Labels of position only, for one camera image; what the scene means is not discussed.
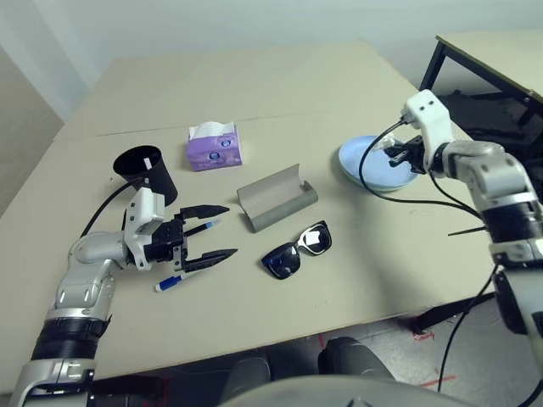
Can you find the dark right robot leg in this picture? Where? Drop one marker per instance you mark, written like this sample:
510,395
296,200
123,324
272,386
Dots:
352,358

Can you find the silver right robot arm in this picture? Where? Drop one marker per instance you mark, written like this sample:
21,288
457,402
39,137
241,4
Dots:
500,178

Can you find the grey robot torso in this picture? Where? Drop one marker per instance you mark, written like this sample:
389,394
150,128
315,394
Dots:
322,394

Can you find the black sunglasses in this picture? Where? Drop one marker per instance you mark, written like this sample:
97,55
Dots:
280,263

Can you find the beige side table black legs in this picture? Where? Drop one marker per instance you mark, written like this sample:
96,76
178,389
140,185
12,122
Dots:
500,55

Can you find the grey left robot leg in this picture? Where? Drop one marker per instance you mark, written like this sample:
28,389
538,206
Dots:
246,377

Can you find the black zip tie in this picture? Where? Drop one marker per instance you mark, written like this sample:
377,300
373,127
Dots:
466,232

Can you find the grey glasses case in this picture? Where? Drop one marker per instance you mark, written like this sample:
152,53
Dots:
280,212

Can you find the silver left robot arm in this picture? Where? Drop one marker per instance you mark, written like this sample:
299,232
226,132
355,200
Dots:
85,292

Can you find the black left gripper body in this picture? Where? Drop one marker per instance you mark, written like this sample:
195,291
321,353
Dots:
165,241

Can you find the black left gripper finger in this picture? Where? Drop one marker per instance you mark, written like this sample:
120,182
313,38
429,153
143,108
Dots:
212,258
203,210

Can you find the purple tissue box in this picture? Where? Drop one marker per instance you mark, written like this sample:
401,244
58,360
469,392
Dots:
212,154

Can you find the black plastic cup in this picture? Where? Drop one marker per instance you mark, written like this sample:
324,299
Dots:
163,178

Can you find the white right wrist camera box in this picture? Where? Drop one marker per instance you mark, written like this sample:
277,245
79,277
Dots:
424,106

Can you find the black table frame bar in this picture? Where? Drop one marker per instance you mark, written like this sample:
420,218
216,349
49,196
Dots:
445,311

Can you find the black pen blue cap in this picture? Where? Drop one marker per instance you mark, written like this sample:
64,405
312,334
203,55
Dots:
208,225

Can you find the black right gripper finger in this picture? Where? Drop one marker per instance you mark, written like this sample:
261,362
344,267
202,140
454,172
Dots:
396,160
392,144

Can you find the white marker blue cap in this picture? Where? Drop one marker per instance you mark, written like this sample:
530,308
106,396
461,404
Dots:
169,282

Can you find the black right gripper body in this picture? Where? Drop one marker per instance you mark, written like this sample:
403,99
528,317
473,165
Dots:
415,157

